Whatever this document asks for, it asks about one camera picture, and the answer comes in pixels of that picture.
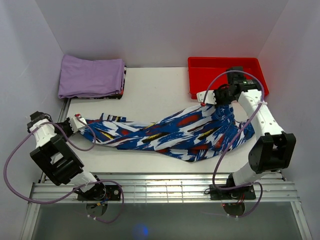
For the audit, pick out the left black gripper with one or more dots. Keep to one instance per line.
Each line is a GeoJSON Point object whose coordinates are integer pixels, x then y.
{"type": "Point", "coordinates": [68, 122]}

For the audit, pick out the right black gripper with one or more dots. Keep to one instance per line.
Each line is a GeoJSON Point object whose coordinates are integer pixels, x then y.
{"type": "Point", "coordinates": [216, 92]}

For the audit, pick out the blue patterned trousers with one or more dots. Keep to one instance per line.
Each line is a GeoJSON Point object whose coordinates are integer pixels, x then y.
{"type": "Point", "coordinates": [193, 134]}

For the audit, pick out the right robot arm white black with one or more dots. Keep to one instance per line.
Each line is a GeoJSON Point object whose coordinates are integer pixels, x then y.
{"type": "Point", "coordinates": [274, 147]}

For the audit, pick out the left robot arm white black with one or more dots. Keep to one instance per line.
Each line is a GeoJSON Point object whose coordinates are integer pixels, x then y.
{"type": "Point", "coordinates": [55, 157]}

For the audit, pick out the folded purple trousers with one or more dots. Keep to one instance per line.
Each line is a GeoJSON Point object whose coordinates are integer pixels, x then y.
{"type": "Point", "coordinates": [80, 78]}

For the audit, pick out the red plastic tray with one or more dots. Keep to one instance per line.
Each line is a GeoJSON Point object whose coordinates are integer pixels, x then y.
{"type": "Point", "coordinates": [202, 70]}

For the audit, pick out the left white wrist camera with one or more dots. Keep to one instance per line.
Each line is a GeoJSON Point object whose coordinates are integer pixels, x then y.
{"type": "Point", "coordinates": [77, 122]}

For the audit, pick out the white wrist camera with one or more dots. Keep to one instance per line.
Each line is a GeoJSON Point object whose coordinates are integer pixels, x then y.
{"type": "Point", "coordinates": [77, 122]}
{"type": "Point", "coordinates": [206, 97]}

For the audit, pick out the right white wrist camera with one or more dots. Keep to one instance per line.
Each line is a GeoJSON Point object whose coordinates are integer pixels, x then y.
{"type": "Point", "coordinates": [206, 97]}

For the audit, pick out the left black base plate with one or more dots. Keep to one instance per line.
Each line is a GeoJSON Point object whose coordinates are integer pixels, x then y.
{"type": "Point", "coordinates": [112, 192]}

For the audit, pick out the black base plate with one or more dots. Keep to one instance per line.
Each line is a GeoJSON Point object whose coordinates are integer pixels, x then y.
{"type": "Point", "coordinates": [246, 193]}
{"type": "Point", "coordinates": [112, 192]}

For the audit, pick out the aluminium rail frame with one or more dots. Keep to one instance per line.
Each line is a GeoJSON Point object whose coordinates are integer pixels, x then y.
{"type": "Point", "coordinates": [150, 177]}

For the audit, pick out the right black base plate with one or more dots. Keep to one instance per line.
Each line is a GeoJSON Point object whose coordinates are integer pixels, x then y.
{"type": "Point", "coordinates": [246, 193]}

